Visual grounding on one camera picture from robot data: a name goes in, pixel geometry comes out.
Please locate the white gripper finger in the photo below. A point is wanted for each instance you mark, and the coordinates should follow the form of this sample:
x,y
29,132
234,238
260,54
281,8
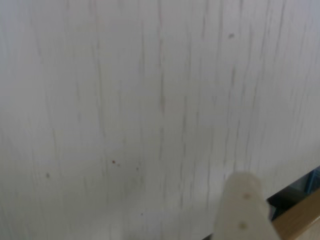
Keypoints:
x,y
240,212

